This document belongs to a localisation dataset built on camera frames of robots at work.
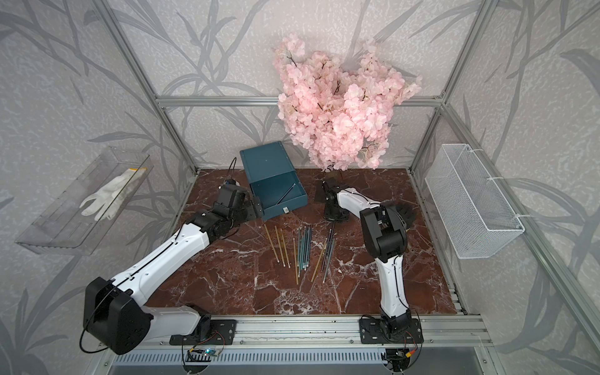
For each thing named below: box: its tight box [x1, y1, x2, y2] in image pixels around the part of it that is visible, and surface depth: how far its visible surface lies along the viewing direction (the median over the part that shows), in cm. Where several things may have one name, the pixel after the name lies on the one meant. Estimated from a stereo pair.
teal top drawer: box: [249, 170, 309, 222], surface depth 91 cm
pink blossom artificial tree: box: [273, 33, 422, 172], surface depth 70 cm
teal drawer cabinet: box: [239, 140, 308, 215], surface depth 92 cm
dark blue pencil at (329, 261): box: [322, 238, 336, 284], surface depth 91 cm
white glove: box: [78, 167, 147, 222], surface depth 69 cm
